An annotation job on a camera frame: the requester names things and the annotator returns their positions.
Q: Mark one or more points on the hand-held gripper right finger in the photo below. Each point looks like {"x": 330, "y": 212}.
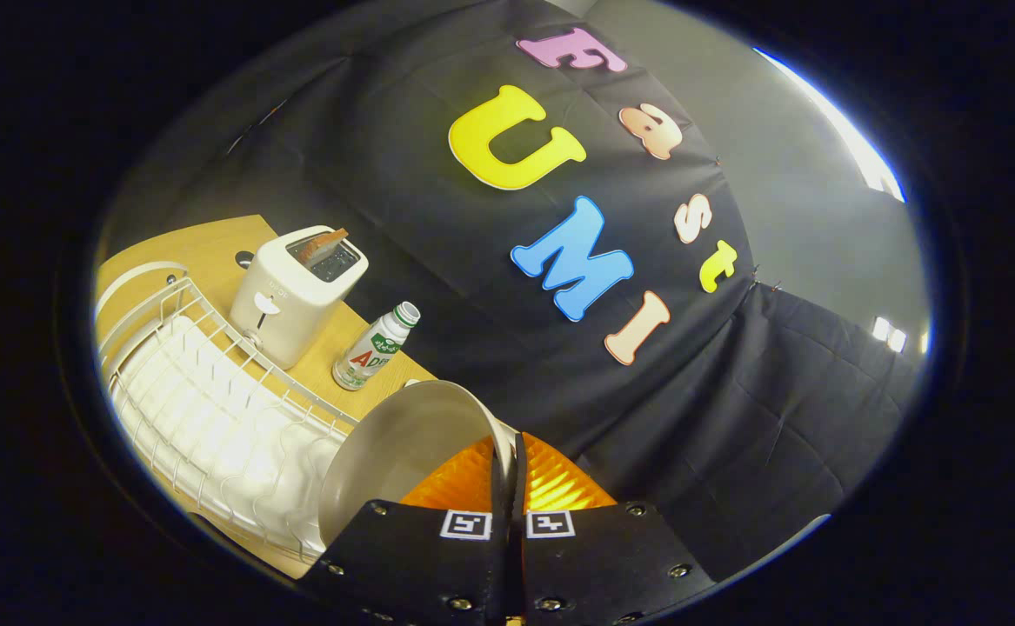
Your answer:
{"x": 603, "y": 556}

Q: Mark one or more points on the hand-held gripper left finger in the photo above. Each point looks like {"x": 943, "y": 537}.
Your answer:
{"x": 403, "y": 556}

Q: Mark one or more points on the beige round plate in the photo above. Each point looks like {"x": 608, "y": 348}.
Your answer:
{"x": 403, "y": 443}

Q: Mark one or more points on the white green-label drink bottle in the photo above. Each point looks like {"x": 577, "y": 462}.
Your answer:
{"x": 372, "y": 348}

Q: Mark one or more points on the white toaster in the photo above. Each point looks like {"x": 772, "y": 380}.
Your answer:
{"x": 285, "y": 304}

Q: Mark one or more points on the toast slice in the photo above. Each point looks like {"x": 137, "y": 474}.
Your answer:
{"x": 323, "y": 241}

